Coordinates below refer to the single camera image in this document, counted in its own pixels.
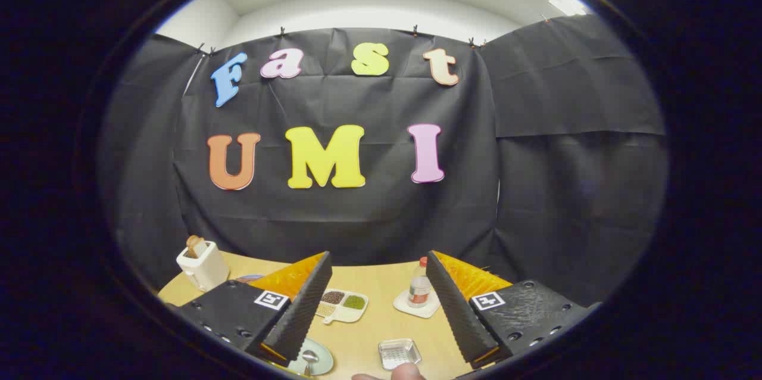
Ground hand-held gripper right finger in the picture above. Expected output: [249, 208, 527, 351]
[425, 250, 602, 370]

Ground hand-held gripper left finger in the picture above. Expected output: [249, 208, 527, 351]
[177, 251, 333, 363]

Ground white divided bean tray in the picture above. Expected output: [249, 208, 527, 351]
[316, 289, 369, 325]

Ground clear bottle red cap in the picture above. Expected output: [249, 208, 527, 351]
[408, 257, 432, 309]

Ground white square coaster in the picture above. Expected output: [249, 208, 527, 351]
[393, 289, 442, 319]

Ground light green plate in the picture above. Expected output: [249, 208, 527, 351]
[287, 338, 335, 376]

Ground perforated metal basket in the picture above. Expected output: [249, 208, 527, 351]
[379, 338, 423, 371]

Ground white toaster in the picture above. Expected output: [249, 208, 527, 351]
[176, 240, 230, 292]

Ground ceiling light panel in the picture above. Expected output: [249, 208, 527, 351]
[548, 0, 591, 17]

